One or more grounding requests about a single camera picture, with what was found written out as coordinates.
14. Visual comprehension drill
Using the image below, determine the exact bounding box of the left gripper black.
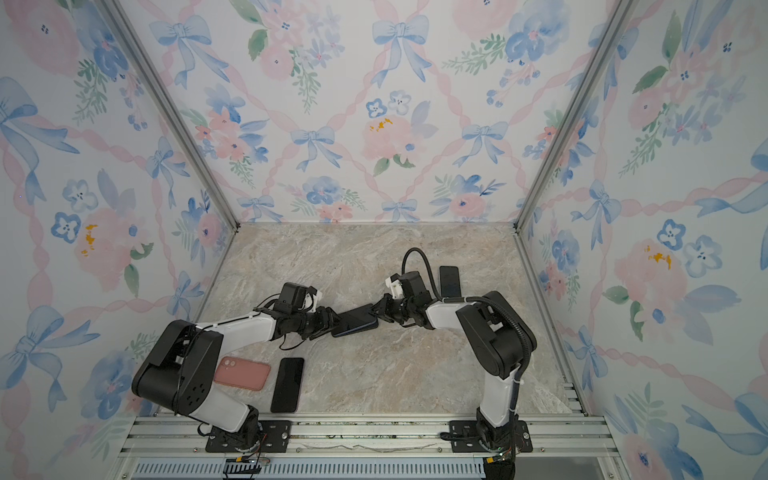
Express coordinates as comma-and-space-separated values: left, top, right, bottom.
293, 306, 346, 340

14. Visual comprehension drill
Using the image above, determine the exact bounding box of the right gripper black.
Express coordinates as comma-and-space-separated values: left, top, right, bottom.
368, 297, 416, 327

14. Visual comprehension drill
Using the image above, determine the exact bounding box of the black phone case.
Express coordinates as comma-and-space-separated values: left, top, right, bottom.
329, 311, 380, 339

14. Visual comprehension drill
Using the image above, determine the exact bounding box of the black smartphone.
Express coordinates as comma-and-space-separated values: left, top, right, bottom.
439, 266, 462, 299
270, 357, 305, 413

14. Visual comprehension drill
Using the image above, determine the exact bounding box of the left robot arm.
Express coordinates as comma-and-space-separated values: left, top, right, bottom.
131, 307, 340, 433

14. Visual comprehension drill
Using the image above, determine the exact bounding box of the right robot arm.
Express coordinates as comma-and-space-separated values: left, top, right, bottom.
371, 291, 537, 444

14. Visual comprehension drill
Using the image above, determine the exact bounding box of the pink phone case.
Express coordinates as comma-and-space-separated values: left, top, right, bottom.
214, 356, 271, 392

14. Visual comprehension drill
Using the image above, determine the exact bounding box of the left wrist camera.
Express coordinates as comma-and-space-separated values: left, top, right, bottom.
272, 282, 323, 315

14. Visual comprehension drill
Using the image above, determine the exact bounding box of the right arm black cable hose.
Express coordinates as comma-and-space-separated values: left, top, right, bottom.
400, 247, 535, 385

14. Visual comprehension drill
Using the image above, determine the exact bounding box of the aluminium rail frame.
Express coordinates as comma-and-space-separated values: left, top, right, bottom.
108, 414, 629, 479

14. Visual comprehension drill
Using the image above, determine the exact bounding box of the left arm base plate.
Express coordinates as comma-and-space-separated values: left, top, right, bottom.
205, 420, 293, 454

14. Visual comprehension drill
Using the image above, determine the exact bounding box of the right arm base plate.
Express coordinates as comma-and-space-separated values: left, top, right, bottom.
440, 419, 533, 455

